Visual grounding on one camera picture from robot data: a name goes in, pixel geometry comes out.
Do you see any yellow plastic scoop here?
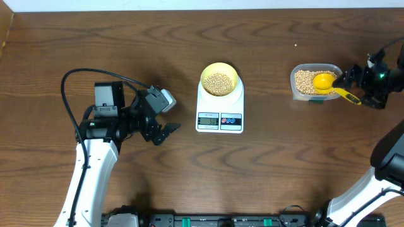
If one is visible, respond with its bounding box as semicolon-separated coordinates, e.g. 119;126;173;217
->
312;73;362;105

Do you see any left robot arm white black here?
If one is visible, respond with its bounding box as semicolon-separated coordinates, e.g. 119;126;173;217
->
56;81;180;226

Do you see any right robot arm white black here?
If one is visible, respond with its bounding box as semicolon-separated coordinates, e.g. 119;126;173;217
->
311;37;403;226

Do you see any white digital kitchen scale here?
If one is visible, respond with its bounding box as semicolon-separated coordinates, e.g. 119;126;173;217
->
195;76;244;134

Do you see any yellow plastic bowl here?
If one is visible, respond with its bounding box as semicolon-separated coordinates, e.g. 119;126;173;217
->
200;62;239;96

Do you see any clear container of soybeans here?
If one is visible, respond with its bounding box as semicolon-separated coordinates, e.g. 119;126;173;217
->
290;64;342;101

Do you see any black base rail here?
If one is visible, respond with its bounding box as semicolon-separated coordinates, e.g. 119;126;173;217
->
100;204;387;227

